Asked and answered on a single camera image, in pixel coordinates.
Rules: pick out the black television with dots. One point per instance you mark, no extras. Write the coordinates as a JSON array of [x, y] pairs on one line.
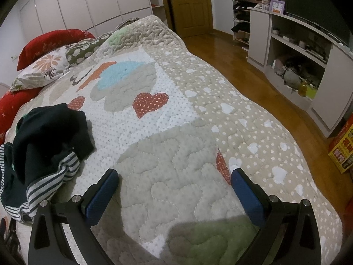
[[329, 15]]

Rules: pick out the olive cloud pattern pillow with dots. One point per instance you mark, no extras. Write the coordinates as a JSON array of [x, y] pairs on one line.
[[83, 49]]

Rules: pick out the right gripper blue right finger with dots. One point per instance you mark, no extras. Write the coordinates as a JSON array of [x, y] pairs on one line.
[[254, 200]]

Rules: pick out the yellow red cardboard box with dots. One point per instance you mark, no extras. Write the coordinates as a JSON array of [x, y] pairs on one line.
[[341, 152]]

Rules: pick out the white tv cabinet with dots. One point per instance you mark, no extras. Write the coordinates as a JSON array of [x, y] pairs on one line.
[[276, 36]]

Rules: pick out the patchwork heart quilt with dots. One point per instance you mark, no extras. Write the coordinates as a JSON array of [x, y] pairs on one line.
[[174, 127]]

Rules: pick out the wooden door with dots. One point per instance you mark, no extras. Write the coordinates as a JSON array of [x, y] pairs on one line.
[[192, 17]]

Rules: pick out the floral white pillow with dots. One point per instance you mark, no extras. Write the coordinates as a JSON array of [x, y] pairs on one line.
[[44, 71]]

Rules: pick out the navy striped pants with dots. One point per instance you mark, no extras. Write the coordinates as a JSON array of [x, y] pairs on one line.
[[46, 152]]

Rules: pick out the cluttered shoe rack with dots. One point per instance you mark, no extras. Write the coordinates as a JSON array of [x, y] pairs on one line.
[[241, 19]]

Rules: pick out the yellow bottle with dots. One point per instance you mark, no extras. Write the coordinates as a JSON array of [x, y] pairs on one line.
[[302, 88]]

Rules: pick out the white wardrobe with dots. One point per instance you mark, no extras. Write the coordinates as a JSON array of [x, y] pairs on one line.
[[96, 16]]

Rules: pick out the long red bolster pillow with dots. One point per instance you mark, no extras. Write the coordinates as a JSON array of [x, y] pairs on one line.
[[35, 49]]

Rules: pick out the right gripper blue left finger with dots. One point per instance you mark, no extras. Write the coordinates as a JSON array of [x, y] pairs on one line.
[[98, 196]]

